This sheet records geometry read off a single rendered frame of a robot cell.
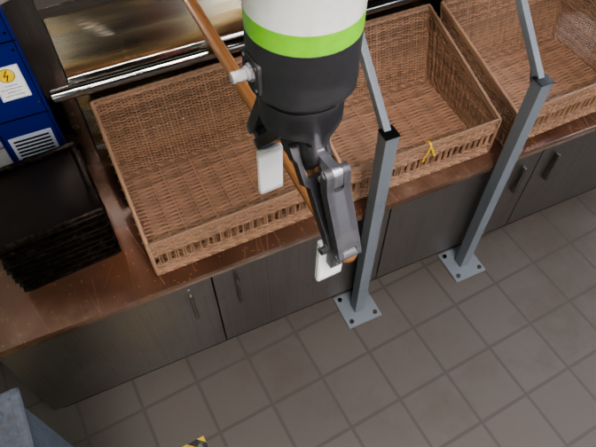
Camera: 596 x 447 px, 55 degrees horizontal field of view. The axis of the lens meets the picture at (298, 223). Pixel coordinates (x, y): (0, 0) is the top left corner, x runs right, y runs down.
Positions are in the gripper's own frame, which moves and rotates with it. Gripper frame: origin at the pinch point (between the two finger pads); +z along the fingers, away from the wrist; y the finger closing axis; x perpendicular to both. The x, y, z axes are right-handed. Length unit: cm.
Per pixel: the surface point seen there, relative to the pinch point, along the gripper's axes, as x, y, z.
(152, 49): 11, -104, 49
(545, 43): 157, -84, 83
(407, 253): 75, -48, 124
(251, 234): 17, -56, 84
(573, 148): 138, -44, 95
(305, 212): 34, -56, 84
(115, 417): -42, -50, 146
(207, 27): 17, -72, 24
